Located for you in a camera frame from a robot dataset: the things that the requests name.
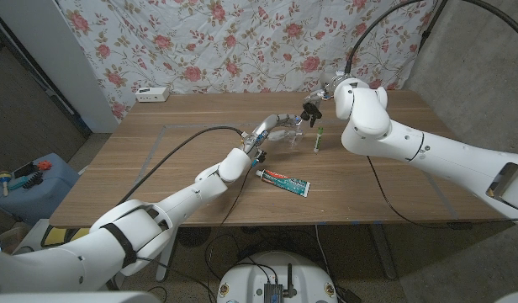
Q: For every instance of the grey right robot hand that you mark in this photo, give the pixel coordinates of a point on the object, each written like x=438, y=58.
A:
x=329, y=82

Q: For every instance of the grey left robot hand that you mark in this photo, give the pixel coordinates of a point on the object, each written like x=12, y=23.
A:
x=265, y=122

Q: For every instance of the clear plastic spray bottle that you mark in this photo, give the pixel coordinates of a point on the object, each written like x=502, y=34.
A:
x=296, y=136

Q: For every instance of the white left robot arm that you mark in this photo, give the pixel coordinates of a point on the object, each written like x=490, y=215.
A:
x=179, y=200

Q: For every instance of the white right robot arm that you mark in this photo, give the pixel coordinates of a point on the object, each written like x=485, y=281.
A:
x=410, y=147

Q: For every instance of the green white marker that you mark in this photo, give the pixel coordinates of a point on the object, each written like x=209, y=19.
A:
x=318, y=139

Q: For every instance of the toothpaste tube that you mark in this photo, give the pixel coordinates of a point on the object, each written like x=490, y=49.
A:
x=284, y=183

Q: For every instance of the grey tape table outline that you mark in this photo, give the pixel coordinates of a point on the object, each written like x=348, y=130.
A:
x=191, y=125

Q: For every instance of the floral backdrop cloth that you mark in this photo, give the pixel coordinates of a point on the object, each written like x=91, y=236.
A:
x=242, y=46

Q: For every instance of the white power strip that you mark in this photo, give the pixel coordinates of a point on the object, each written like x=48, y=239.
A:
x=151, y=94

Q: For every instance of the black backdrop pole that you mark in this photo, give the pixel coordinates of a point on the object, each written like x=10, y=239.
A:
x=431, y=23

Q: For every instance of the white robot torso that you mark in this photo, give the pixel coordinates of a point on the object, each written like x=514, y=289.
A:
x=250, y=278

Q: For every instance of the white table leg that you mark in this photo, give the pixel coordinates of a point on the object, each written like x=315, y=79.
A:
x=164, y=265
x=383, y=252

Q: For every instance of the orange toy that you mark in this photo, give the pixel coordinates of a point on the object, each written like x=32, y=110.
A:
x=44, y=165

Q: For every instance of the blue storage box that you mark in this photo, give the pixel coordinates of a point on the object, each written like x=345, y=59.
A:
x=44, y=198

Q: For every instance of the black bristle brush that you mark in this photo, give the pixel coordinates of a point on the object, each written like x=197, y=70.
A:
x=34, y=180

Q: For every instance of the yellow black floor mat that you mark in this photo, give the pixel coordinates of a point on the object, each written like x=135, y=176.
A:
x=55, y=236

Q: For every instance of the black block toy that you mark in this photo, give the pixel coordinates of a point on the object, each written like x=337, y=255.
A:
x=25, y=169

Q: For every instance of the yellow blue rattle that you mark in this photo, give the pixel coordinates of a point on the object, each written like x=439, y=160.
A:
x=4, y=177

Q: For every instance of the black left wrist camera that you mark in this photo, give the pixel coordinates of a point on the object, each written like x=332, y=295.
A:
x=259, y=157

